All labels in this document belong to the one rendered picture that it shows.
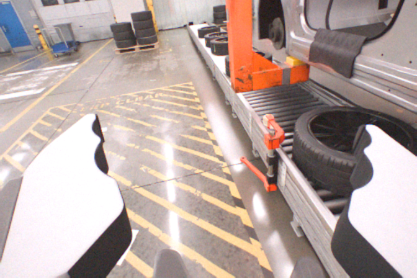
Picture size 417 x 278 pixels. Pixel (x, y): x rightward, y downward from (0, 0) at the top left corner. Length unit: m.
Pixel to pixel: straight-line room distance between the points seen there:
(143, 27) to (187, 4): 5.12
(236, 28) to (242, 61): 0.26
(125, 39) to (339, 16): 6.48
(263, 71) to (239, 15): 0.49
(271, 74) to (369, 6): 0.94
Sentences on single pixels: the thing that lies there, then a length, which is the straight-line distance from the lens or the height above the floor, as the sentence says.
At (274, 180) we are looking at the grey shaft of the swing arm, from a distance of 1.60.
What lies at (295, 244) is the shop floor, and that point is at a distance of 1.52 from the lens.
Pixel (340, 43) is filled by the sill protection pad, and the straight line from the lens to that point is 1.59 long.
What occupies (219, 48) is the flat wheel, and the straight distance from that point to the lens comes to 4.31.
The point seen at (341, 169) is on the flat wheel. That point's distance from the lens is 1.30.
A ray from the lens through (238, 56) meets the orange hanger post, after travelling 1.83.
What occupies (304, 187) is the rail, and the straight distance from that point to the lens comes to 1.26.
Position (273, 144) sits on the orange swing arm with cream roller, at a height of 0.47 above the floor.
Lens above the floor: 1.29
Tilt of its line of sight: 30 degrees down
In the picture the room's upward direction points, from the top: 8 degrees counter-clockwise
